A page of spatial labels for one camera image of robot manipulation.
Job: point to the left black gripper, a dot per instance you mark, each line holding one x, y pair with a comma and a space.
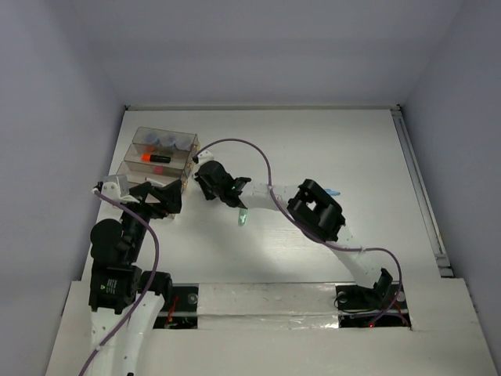
169, 195

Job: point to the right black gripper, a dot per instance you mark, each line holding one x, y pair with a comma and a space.
210, 194

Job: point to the pink cap black highlighter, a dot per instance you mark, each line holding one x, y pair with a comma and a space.
158, 170

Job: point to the orange cap black highlighter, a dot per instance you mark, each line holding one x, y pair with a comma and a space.
154, 158

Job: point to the green correction tape pen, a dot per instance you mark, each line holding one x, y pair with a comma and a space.
242, 216

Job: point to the clear clip tub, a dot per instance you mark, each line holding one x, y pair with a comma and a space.
183, 143
168, 140

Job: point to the clear tub of clips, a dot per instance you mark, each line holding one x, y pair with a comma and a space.
151, 139

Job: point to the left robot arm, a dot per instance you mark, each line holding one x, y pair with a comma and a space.
126, 290

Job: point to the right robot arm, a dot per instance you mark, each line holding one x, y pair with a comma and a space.
308, 206

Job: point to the clear tiered organizer box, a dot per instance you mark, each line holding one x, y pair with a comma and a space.
181, 165

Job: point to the blue correction tape pen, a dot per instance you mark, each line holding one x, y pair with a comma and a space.
333, 193

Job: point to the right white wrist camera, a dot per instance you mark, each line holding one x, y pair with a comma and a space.
203, 157

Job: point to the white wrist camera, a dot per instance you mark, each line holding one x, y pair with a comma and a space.
114, 187
203, 157

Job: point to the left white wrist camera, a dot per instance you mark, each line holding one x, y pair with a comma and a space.
114, 187

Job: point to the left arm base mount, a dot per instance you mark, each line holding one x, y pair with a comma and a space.
181, 311

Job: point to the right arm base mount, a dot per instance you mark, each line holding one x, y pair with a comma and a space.
356, 308

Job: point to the aluminium rail right edge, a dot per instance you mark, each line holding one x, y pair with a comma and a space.
426, 211

